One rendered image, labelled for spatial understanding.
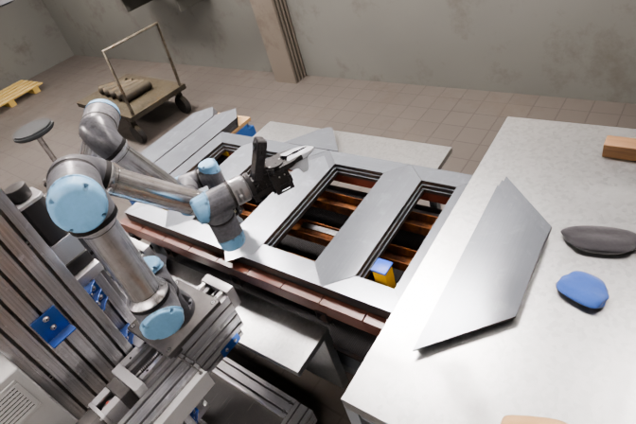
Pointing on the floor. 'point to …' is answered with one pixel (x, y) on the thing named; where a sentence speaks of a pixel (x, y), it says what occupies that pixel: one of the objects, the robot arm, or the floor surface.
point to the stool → (35, 134)
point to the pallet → (17, 92)
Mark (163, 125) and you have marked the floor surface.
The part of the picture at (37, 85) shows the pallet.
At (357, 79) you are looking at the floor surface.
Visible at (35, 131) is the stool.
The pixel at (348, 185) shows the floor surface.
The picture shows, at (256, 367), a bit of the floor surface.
